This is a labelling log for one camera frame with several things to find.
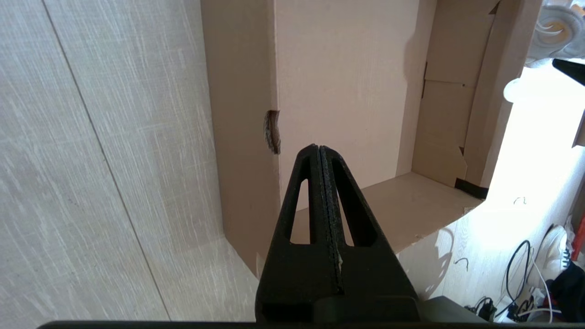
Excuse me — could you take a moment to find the dark cloth bag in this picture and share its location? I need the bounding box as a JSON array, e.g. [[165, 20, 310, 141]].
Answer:
[[546, 263, 585, 323]]

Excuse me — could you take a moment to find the brown cardboard shoe box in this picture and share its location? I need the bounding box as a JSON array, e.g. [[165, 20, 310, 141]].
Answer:
[[200, 0, 544, 279]]

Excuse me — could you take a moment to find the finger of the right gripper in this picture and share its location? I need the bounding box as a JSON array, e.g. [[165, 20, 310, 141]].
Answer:
[[552, 58, 585, 87]]

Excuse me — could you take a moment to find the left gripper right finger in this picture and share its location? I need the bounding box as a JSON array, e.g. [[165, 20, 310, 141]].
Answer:
[[320, 145, 420, 321]]

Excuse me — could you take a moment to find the red object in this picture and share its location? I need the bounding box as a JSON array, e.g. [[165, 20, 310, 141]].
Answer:
[[571, 214, 585, 262]]

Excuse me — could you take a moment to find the dark grey robot base plate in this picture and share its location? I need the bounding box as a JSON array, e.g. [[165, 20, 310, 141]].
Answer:
[[418, 296, 480, 323]]

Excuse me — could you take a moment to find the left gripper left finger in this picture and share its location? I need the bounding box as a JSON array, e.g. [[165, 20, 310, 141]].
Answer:
[[255, 144, 341, 321]]

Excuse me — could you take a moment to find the thin black floor cable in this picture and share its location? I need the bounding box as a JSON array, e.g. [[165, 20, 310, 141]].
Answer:
[[504, 239, 534, 317]]

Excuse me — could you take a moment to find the white shoe on floor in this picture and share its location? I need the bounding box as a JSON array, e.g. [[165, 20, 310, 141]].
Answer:
[[537, 224, 570, 271]]

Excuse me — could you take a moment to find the white floor cable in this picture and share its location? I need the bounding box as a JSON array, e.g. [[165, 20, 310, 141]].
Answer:
[[526, 256, 558, 321]]

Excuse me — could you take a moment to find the white sneaker orange insole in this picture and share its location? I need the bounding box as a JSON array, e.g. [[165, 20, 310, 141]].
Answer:
[[526, 0, 585, 68]]

